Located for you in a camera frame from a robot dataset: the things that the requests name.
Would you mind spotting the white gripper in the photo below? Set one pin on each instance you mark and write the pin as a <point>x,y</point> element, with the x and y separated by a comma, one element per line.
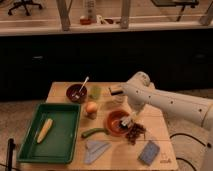
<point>136,107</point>

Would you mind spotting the white dish brush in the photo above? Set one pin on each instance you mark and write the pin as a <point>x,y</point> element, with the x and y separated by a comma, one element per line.
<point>126,121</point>

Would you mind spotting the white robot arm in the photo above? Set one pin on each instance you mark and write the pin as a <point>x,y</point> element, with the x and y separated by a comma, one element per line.
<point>195,109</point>

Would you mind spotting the orange red bowl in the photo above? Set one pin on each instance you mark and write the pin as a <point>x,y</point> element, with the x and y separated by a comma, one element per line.
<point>113,123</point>

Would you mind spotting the dark maroon bowl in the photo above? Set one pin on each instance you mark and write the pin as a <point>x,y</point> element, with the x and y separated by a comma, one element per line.
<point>72,89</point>

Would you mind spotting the brown dried bunch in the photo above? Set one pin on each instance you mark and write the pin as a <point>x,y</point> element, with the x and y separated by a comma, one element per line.
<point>135,132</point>

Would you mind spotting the green translucent cup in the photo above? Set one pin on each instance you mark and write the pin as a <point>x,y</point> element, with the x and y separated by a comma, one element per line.
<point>95,92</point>

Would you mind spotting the orange egg-shaped fruit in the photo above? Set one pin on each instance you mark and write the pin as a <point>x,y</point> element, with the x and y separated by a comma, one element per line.
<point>91,107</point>

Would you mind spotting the blue sponge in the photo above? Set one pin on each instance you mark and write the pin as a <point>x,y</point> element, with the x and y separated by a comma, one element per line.
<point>149,153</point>

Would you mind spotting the grey folded cloth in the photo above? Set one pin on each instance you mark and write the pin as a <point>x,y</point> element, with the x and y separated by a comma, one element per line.
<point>94,149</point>

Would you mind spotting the green plastic tray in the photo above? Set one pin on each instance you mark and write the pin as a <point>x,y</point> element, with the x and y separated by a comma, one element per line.
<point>58,145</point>

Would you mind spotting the yellow corn cob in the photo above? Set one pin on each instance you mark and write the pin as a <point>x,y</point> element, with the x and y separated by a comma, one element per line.
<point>46,127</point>

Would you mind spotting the red object on shelf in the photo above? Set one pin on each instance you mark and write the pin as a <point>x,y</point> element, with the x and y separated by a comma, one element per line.
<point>84,21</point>

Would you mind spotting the black office chair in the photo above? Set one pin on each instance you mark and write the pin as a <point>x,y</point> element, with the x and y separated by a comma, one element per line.
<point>24,3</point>

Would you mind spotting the black stand post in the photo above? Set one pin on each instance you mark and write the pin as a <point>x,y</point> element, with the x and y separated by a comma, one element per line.
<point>9,156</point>

